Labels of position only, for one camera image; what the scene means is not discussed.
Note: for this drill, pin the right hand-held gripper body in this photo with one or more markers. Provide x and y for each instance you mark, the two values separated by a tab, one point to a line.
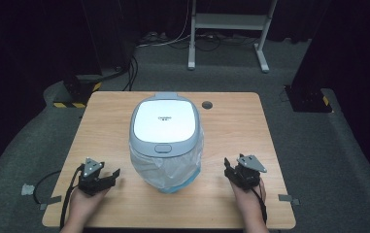
247	176

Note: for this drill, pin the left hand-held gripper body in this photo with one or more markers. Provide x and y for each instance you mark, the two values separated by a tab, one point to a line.
92	183

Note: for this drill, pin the clear plastic bin bag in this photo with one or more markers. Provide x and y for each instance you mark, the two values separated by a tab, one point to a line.
160	171

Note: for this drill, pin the white and blue trash bin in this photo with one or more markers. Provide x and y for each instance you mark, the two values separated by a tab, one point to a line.
163	119

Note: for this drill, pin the person's left hand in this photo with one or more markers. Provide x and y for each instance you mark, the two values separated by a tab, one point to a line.
82	207

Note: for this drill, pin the person's right hand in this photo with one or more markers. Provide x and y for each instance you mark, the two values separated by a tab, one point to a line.
252	205

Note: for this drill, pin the grey tape strip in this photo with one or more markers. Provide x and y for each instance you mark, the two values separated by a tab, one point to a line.
286	197
48	201

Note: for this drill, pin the white crumpled scrap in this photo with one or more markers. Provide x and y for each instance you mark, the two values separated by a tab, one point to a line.
27	189

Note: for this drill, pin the black stand base striped tape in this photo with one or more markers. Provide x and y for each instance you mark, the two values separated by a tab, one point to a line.
75	90
309	100

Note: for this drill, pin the white metal stand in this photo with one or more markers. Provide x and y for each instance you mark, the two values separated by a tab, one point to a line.
228	22

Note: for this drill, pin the black curtain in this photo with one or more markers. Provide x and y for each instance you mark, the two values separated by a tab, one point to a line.
360	48
17	48

